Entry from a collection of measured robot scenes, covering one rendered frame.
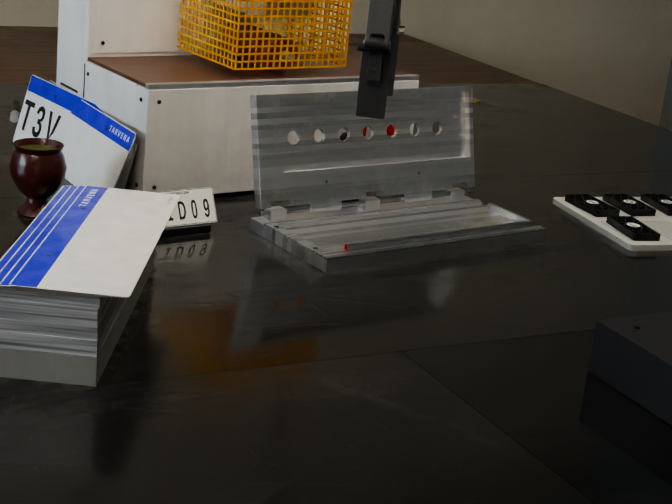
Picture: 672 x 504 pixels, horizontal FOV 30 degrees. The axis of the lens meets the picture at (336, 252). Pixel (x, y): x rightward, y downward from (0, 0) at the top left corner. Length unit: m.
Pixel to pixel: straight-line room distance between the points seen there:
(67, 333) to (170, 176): 0.71
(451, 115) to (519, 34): 2.24
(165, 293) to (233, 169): 0.48
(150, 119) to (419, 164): 0.45
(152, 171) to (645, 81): 3.02
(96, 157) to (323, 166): 0.37
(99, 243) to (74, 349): 0.18
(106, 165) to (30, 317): 0.70
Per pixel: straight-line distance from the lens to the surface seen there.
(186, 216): 1.92
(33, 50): 3.31
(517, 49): 4.41
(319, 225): 1.95
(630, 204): 2.31
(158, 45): 2.25
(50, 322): 1.39
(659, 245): 2.14
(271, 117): 1.93
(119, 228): 1.58
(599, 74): 4.65
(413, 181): 2.10
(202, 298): 1.67
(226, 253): 1.85
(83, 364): 1.40
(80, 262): 1.46
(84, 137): 2.15
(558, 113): 3.15
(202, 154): 2.07
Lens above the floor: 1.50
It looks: 18 degrees down
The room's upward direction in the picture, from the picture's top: 6 degrees clockwise
